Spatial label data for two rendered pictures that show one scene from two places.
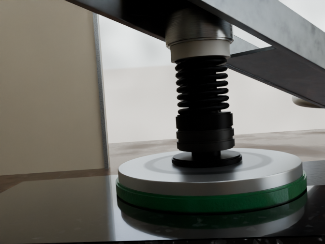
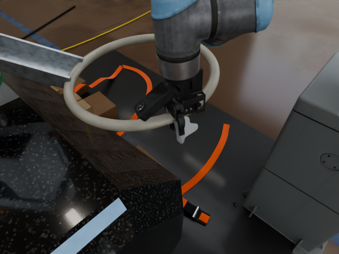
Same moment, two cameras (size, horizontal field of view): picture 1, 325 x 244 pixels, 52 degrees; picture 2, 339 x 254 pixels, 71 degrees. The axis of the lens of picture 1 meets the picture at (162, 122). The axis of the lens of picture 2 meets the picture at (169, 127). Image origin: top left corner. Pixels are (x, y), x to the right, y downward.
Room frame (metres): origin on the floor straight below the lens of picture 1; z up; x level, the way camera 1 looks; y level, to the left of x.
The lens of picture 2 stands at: (0.37, -1.07, 1.37)
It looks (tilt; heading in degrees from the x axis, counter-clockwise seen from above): 48 degrees down; 43
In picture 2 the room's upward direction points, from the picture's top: straight up
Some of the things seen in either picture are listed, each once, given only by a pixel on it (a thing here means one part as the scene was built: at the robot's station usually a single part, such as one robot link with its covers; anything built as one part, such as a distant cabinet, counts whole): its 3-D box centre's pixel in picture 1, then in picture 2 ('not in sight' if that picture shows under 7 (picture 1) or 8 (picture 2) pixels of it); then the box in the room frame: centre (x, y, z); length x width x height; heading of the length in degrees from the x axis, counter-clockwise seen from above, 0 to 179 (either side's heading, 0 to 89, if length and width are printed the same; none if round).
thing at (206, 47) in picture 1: (199, 45); not in sight; (0.40, -0.05, 0.99); 0.07 x 0.07 x 0.04
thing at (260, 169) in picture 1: (206, 165); not in sight; (0.40, -0.05, 0.84); 0.21 x 0.21 x 0.01
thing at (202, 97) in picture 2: not in sight; (182, 91); (0.72, -0.79, 1.01); 0.09 x 0.08 x 0.12; 157
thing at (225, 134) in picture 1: (204, 133); not in sight; (0.40, -0.05, 0.88); 0.07 x 0.07 x 0.01
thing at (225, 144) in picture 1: (205, 143); not in sight; (0.40, -0.05, 0.87); 0.07 x 0.07 x 0.01
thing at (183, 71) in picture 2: not in sight; (177, 61); (0.72, -0.78, 1.09); 0.10 x 0.09 x 0.05; 66
